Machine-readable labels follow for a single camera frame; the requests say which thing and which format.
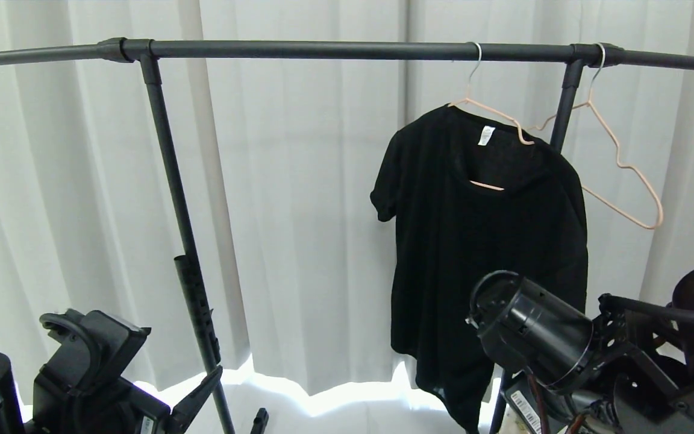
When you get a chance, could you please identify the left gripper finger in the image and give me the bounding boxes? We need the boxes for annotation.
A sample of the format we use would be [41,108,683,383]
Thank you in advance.
[169,365,224,434]

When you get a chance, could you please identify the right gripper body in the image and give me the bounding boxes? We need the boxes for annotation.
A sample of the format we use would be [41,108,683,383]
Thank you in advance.
[501,373,571,434]

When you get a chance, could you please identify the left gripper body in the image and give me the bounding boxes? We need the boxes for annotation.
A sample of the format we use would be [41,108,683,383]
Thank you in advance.
[112,386,173,434]

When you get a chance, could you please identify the black garment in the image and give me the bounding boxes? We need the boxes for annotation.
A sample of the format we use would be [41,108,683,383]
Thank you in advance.
[370,104,589,433]

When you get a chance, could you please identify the pink clothes hanger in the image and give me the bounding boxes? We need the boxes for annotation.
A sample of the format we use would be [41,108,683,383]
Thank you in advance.
[448,42,536,192]
[528,43,664,230]

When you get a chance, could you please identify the black clothes rack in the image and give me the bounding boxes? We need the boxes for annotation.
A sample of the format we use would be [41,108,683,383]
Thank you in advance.
[0,37,694,434]

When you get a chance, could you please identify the white curtain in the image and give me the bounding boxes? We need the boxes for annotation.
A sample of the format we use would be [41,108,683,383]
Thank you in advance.
[0,0,694,417]

